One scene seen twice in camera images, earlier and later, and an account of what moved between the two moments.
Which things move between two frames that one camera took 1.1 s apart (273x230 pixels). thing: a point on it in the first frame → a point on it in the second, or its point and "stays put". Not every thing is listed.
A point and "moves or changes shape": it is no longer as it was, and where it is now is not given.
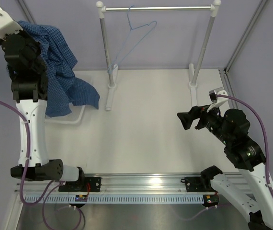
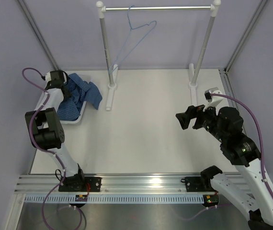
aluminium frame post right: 261,5 stays put
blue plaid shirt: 64,90 moves or changes shape
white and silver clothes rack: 195,71 stays put
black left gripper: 23,34 → 67,96
